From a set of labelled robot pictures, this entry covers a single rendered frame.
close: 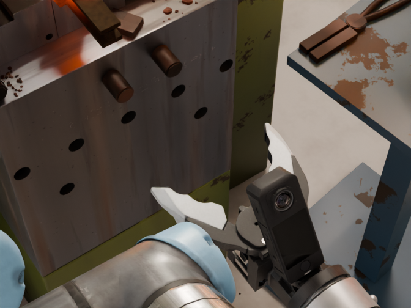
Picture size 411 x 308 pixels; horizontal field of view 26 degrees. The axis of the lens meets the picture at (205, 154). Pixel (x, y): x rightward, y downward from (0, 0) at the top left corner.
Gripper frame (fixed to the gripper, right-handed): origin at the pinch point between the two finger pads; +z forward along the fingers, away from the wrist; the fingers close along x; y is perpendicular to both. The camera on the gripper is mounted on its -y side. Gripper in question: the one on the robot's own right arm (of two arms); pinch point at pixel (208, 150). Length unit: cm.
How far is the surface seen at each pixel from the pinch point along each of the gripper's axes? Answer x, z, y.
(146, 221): 4, 25, 54
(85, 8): -0.9, 24.5, -1.2
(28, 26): -6.3, 30.7, 4.1
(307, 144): 61, 45, 100
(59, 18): -2.0, 30.7, 5.2
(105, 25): -0.3, 20.9, -1.2
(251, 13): 40, 45, 41
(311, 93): 72, 57, 100
